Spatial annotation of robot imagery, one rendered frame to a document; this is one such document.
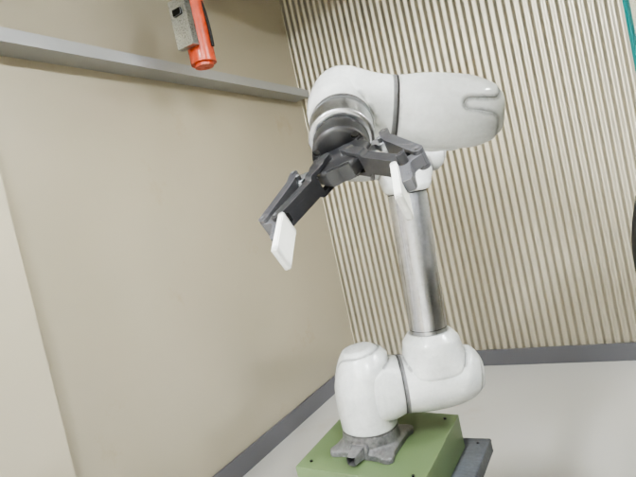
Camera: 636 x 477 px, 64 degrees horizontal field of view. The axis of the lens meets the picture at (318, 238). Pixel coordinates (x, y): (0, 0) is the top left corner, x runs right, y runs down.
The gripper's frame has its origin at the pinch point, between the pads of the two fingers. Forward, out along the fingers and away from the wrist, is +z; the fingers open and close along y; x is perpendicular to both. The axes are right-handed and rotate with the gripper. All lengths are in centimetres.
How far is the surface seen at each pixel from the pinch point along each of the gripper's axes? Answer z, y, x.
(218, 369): -152, 158, -148
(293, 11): -410, 66, -37
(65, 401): -88, 173, -80
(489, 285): -250, 5, -248
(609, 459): -96, -20, -230
